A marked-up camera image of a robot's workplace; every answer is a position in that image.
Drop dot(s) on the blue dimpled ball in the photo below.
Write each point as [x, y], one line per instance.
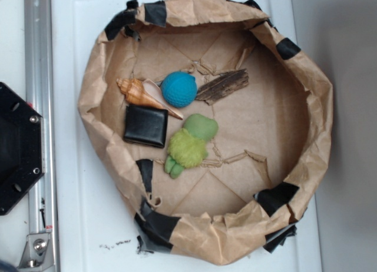
[179, 89]

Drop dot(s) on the green plush toy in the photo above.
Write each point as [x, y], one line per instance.
[187, 147]

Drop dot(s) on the black leather wallet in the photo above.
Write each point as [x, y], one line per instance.
[146, 126]

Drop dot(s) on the orange spiral seashell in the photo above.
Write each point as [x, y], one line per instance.
[147, 94]

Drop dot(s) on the dark wood bark piece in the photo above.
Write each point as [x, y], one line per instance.
[223, 86]

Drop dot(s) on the brown paper bag bin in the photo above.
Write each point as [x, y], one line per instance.
[273, 144]

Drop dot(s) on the aluminium extrusion rail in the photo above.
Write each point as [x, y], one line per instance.
[42, 197]

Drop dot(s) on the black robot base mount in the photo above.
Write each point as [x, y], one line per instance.
[21, 148]

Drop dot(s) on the metal corner bracket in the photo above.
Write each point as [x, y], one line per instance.
[37, 254]

